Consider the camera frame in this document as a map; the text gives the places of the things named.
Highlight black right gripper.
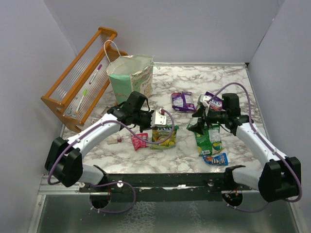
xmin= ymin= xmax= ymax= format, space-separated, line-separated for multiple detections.
xmin=188 ymin=105 xmax=228 ymax=134

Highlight green yellow Fox's spring tea bag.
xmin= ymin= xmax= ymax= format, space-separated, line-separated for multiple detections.
xmin=150 ymin=125 xmax=179 ymax=150

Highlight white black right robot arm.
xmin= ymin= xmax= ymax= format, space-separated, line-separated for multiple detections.
xmin=190 ymin=93 xmax=302 ymax=202

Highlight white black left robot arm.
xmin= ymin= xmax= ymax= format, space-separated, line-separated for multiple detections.
xmin=45 ymin=91 xmax=153 ymax=192

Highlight green Fox's bag under gripper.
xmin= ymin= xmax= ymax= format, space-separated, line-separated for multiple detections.
xmin=186 ymin=117 xmax=202 ymax=133

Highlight purple Fox's candy bag right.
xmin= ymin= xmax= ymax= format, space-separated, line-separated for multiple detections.
xmin=210 ymin=97 xmax=222 ymax=111

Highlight purple fox's candy bag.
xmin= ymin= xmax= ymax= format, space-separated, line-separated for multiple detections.
xmin=210 ymin=97 xmax=222 ymax=111
xmin=171 ymin=91 xmax=195 ymax=113

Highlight green candy bag back side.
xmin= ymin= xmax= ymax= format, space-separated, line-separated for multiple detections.
xmin=194 ymin=125 xmax=224 ymax=156

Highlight purple Fox's candy bag left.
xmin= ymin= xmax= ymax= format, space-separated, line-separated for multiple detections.
xmin=171 ymin=91 xmax=195 ymax=113

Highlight green paper gift bag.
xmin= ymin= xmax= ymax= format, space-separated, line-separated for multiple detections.
xmin=104 ymin=48 xmax=160 ymax=104

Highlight pink red snack packet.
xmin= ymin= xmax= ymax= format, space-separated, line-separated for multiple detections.
xmin=131 ymin=133 xmax=148 ymax=151

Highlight small beige eraser block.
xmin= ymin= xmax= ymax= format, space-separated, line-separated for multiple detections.
xmin=107 ymin=139 xmax=118 ymax=145

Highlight blue M&M's packet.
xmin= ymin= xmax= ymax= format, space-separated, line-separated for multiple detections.
xmin=203 ymin=153 xmax=228 ymax=166

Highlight green white marker pen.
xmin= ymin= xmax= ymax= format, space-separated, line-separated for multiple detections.
xmin=75 ymin=89 xmax=87 ymax=114

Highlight wooden rack with clear slats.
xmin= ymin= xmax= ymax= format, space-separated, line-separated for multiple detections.
xmin=41 ymin=27 xmax=118 ymax=133

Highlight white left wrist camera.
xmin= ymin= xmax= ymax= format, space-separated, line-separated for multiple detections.
xmin=151 ymin=110 xmax=167 ymax=128

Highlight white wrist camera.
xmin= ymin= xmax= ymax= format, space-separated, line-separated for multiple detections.
xmin=197 ymin=95 xmax=211 ymax=107
xmin=151 ymin=110 xmax=167 ymax=128

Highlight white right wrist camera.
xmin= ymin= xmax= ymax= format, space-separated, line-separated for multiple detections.
xmin=197 ymin=95 xmax=211 ymax=107

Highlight black front mounting rail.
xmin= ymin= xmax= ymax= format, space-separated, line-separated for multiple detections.
xmin=79 ymin=166 xmax=253 ymax=202

